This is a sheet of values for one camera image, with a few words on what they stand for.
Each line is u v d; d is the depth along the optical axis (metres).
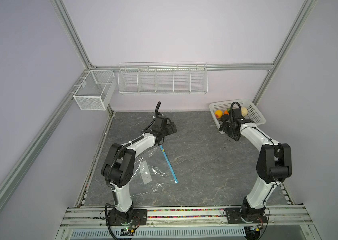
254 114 1.11
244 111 1.13
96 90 1.02
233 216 0.74
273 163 0.50
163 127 0.75
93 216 0.75
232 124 0.72
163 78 0.98
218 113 1.12
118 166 0.51
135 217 0.74
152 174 0.88
